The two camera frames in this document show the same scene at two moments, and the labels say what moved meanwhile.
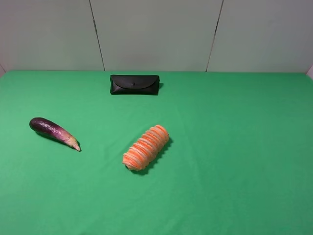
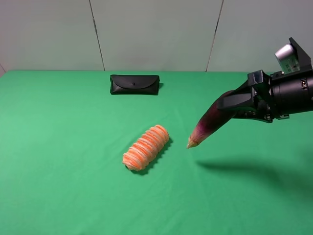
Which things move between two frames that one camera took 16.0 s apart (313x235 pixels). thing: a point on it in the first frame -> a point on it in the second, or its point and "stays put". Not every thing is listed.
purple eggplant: x=46 y=127 -> x=213 y=119
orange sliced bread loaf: x=141 y=152 stays put
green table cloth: x=238 y=160 stays put
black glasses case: x=134 y=84 stays put
